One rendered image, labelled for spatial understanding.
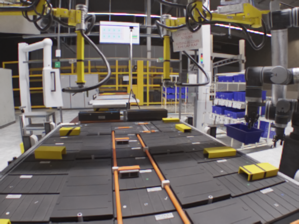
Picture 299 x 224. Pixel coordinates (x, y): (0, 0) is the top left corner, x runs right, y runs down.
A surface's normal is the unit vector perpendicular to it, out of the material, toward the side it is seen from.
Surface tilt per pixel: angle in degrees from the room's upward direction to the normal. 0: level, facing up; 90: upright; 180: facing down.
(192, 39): 90
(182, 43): 90
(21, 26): 90
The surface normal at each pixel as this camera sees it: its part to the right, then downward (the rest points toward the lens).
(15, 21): 0.58, 0.13
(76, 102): 0.21, 0.15
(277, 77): -0.77, 0.10
